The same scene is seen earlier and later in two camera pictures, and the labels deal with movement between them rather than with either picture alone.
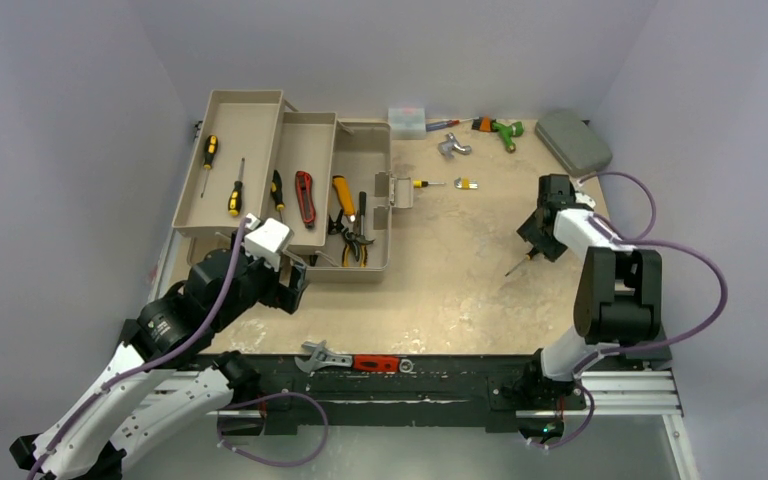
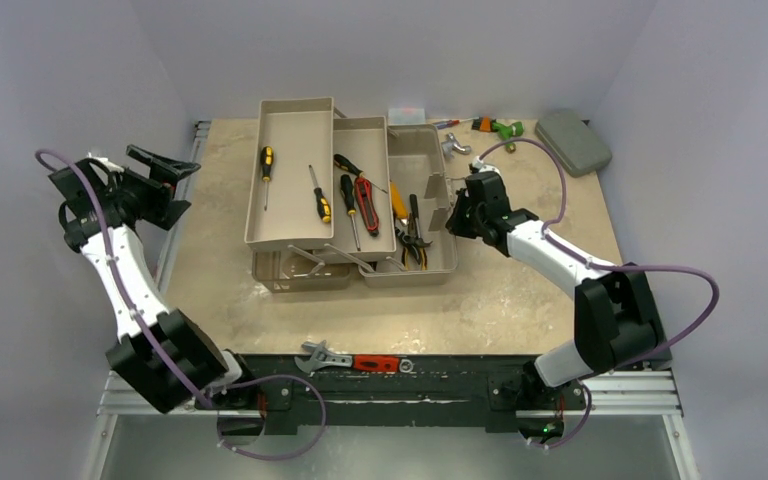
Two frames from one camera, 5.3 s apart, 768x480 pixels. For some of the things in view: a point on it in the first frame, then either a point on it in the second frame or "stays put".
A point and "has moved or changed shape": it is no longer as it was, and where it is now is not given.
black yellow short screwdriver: (235, 197) -> (322, 203)
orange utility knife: (340, 183) -> (399, 208)
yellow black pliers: (361, 241) -> (404, 258)
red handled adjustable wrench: (366, 363) stays put
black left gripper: (280, 295) -> (165, 210)
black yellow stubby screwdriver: (210, 148) -> (267, 161)
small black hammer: (362, 210) -> (419, 241)
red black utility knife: (304, 183) -> (364, 195)
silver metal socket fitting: (447, 147) stays put
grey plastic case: (579, 147) stays put
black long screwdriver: (277, 192) -> (349, 200)
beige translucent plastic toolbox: (320, 187) has moved or changed shape
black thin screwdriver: (529, 255) has moved or changed shape
